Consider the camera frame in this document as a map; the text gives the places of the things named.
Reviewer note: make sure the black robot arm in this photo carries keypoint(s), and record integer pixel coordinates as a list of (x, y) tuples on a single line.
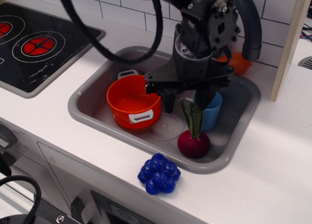
[(206, 29)]

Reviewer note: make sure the grey plastic sink basin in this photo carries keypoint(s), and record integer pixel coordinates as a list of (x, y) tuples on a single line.
[(89, 106)]

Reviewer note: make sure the dark grey faucet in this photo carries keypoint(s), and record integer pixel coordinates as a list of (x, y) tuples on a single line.
[(252, 29)]

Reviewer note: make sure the red beet with green leaves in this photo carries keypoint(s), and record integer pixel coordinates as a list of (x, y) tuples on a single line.
[(193, 143)]

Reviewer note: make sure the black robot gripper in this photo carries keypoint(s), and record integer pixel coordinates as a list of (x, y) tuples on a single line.
[(188, 71)]

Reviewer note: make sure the black toy stove top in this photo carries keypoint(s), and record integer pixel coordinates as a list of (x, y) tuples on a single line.
[(35, 49)]

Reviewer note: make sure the orange toy carrot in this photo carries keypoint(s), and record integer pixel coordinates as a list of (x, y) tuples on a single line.
[(238, 64)]

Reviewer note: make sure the light wooden side panel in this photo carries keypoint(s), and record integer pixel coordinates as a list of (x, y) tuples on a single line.
[(297, 20)]

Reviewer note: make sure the orange toy pot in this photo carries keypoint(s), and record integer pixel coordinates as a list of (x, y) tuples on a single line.
[(130, 105)]

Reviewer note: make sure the blue toy grape bunch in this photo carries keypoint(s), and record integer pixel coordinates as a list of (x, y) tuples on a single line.
[(159, 175)]

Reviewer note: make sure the white toy kitchen cabinet front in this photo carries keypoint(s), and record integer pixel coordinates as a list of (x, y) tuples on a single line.
[(85, 191)]

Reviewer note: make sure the blue plastic cup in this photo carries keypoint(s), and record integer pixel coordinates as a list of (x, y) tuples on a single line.
[(205, 120)]

